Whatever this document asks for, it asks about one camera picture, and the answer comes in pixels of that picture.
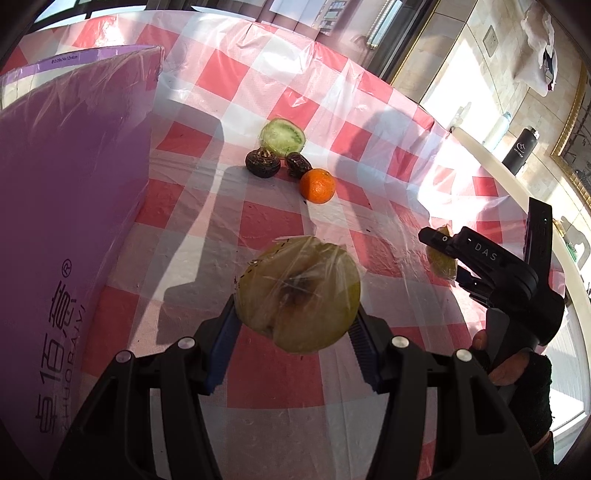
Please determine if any purple plastic-wrapped box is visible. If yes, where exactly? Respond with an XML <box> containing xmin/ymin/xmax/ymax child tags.
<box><xmin>0</xmin><ymin>44</ymin><xmax>166</xmax><ymax>480</ymax></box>

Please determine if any gold picture frame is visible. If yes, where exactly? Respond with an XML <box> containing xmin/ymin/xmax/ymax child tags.
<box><xmin>550</xmin><ymin>60</ymin><xmax>591</xmax><ymax>208</ymax></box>

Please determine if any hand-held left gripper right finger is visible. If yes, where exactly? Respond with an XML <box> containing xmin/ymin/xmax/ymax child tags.
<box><xmin>347</xmin><ymin>305</ymin><xmax>542</xmax><ymax>480</ymax></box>

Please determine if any plastic-wrapped green fruit half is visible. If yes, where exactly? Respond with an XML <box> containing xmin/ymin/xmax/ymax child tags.
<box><xmin>259</xmin><ymin>117</ymin><xmax>307</xmax><ymax>158</ymax></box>

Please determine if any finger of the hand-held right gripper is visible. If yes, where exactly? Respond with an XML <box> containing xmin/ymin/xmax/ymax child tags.
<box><xmin>418</xmin><ymin>226</ymin><xmax>463</xmax><ymax>256</ymax></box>
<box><xmin>455</xmin><ymin>268</ymin><xmax>491</xmax><ymax>303</ymax></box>

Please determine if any orange tangerine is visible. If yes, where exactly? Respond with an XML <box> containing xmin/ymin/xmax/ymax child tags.
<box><xmin>300</xmin><ymin>168</ymin><xmax>336</xmax><ymax>204</ymax></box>

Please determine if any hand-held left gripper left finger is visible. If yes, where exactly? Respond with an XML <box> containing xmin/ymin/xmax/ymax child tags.
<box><xmin>51</xmin><ymin>295</ymin><xmax>243</xmax><ymax>480</ymax></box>

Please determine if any black water bottle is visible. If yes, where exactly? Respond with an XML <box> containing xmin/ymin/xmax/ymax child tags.
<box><xmin>501</xmin><ymin>126</ymin><xmax>540</xmax><ymax>177</ymax></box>

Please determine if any red white checkered tablecloth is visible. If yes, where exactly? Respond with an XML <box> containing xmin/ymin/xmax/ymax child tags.
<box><xmin>0</xmin><ymin>9</ymin><xmax>570</xmax><ymax>480</ymax></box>

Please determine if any white bottle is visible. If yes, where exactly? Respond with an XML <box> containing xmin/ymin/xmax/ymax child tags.
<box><xmin>486</xmin><ymin>111</ymin><xmax>513</xmax><ymax>152</ymax></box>

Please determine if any person's right hand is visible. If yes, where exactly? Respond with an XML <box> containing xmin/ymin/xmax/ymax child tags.
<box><xmin>471</xmin><ymin>330</ymin><xmax>536</xmax><ymax>387</ymax></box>

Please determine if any small dark brown fruit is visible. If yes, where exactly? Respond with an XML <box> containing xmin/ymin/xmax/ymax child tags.
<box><xmin>284</xmin><ymin>152</ymin><xmax>314</xmax><ymax>179</ymax></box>

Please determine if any yellow fruit piece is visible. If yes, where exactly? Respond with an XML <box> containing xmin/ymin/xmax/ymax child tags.
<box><xmin>426</xmin><ymin>225</ymin><xmax>459</xmax><ymax>280</ymax></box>

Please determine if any white hanging cloth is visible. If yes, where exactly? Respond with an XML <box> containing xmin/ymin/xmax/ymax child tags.
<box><xmin>515</xmin><ymin>8</ymin><xmax>558</xmax><ymax>97</ymax></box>

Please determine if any plastic-wrapped yellow apple half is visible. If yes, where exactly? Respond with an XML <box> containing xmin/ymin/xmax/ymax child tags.
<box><xmin>235</xmin><ymin>235</ymin><xmax>362</xmax><ymax>355</ymax></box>

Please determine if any large dark brown fruit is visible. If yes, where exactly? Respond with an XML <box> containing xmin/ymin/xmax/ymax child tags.
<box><xmin>245</xmin><ymin>147</ymin><xmax>281</xmax><ymax>179</ymax></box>

